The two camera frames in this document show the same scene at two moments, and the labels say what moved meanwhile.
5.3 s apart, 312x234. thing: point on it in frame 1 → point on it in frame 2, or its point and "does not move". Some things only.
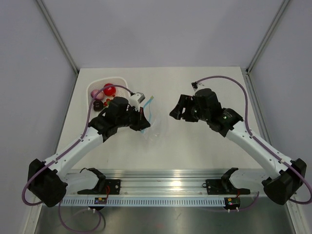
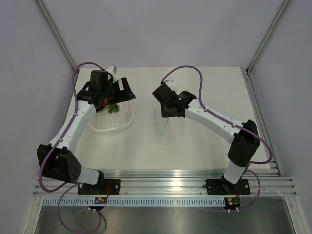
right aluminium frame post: (263, 43) does not move
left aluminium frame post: (45, 9) does not move
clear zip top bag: (159, 129) → (161, 122)
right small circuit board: (231, 203) does not move
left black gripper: (141, 123) → (122, 95)
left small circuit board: (100, 200) does not move
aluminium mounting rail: (166, 183) does not move
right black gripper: (185, 101) → (165, 113)
